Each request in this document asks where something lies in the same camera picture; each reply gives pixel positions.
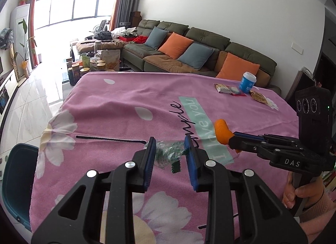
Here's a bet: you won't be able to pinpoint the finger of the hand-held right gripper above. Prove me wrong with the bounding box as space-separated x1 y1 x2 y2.
228 136 305 165
233 132 300 145

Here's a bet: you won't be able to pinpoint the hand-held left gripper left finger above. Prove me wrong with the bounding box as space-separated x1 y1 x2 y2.
31 136 157 244

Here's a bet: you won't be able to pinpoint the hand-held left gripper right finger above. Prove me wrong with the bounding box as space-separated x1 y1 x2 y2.
184 136 307 244

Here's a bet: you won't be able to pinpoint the clear green-print wrapper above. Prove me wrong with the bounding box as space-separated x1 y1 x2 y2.
154 140 188 174

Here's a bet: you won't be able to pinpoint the orange peel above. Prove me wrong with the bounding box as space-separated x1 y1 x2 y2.
214 119 242 154

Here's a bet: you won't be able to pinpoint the blue plastic trash bin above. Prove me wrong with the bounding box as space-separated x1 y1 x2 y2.
1 143 40 232

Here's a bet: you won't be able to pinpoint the person's right forearm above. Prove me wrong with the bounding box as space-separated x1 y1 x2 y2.
299 189 336 244

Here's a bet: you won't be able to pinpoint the person's right hand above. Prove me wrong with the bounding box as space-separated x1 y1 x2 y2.
282 172 325 209

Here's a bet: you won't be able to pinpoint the golden brown packet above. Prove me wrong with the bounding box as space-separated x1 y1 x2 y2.
249 90 268 103

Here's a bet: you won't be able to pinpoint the dark wooden furniture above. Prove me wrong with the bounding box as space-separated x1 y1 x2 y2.
285 67 322 108

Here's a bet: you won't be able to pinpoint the clear red-edged packet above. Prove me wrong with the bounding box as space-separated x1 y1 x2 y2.
230 86 247 97

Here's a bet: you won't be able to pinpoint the pink flower-print blanket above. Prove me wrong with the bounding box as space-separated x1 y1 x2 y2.
30 71 301 244

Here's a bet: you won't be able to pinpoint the blue paper cup white lid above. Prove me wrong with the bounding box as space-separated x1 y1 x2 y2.
238 72 257 94

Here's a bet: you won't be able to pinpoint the clear red snack packet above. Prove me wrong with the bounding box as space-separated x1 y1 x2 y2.
214 83 233 94

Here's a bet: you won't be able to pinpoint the orange cushion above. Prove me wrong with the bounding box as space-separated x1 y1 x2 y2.
157 32 194 60
216 52 261 81

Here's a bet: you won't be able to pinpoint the black glass coffee table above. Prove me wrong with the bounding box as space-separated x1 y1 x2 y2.
62 60 132 87

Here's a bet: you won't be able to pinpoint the brown sofa seat pad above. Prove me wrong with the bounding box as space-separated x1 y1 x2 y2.
144 54 219 74

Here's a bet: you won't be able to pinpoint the large blue cushion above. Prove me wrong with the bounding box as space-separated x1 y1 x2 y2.
177 43 215 71

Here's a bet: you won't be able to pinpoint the kraft paper snack bag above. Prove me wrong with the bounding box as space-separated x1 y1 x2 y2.
101 50 121 72

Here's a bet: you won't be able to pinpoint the group of jars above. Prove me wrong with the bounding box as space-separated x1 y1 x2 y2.
66 55 107 86

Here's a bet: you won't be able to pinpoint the green sectional sofa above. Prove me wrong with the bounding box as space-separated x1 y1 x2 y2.
71 19 283 95

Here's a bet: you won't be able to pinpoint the small blue cushion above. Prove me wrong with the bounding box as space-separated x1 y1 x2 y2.
144 27 170 50

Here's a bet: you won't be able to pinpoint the brown ottoman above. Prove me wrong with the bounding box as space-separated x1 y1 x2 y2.
75 40 124 53

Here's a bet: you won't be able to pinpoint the pile of white clothes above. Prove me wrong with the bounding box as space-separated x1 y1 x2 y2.
112 27 138 37

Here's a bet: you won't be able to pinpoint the black bag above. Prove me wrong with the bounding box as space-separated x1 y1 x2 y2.
93 31 113 41

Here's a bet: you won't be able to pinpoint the brown cardboard boxes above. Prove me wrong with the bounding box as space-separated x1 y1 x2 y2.
130 11 142 26

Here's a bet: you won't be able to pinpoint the white fan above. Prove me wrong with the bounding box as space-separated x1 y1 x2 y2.
93 20 108 34

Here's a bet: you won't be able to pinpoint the black cabinet appliance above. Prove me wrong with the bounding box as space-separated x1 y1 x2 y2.
0 89 10 115

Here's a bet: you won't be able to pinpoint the orange grey curtain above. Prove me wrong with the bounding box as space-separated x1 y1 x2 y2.
20 0 40 68
110 0 144 32

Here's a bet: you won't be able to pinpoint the white black-topped tv cabinet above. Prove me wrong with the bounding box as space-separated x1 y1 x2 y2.
0 68 19 140

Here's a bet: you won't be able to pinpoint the tall leafy plant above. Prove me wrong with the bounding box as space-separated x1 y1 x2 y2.
14 18 37 78

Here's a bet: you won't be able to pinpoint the wooden stand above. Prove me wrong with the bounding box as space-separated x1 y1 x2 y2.
9 45 20 82

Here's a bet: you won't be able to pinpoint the large black-framed window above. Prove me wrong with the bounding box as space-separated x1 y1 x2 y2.
34 0 116 28

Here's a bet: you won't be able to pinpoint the patterned hanging cloth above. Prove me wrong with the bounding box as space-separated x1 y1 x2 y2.
0 27 14 51

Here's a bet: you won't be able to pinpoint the white standing air conditioner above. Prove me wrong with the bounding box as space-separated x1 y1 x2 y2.
10 5 31 58

